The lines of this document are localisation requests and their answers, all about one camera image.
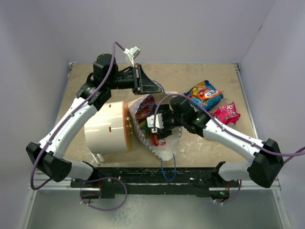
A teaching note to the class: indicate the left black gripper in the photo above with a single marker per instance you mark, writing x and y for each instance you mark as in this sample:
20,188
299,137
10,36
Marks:
142,84

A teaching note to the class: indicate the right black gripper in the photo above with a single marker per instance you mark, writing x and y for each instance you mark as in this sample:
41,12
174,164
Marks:
165,131

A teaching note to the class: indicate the pink candy bag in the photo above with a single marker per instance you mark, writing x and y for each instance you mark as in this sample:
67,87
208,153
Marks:
146,108

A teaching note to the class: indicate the blue checkered paper bag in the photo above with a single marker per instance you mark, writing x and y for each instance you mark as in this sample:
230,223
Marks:
142,132

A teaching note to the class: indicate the orange snack bag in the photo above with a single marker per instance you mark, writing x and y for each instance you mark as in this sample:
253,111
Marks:
208,93

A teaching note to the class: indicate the blue snack bag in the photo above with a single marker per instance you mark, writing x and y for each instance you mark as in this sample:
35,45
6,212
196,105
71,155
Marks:
206,104

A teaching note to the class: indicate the magenta red snack bag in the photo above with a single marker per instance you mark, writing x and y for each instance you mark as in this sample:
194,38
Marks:
227,114

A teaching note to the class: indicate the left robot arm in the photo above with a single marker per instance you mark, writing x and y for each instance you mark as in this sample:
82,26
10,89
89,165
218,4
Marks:
48,154

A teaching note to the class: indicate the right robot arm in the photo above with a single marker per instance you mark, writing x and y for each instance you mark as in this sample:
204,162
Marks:
263,159

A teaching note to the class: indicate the small red snack bag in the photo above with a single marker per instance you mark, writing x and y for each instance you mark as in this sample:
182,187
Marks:
156,141

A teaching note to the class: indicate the white cylindrical container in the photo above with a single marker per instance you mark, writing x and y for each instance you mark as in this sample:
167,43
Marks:
109,130

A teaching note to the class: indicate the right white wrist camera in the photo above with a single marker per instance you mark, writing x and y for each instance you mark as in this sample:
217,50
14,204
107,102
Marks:
155,122

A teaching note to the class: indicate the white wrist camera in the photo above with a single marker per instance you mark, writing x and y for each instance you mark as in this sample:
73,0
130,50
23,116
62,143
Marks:
131,54
155,122

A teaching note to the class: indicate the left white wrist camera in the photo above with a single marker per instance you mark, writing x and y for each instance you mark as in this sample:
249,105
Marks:
131,54

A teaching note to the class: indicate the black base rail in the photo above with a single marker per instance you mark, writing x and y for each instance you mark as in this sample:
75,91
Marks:
203,182

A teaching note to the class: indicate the aluminium frame rail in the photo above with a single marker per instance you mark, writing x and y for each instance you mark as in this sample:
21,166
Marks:
66,183

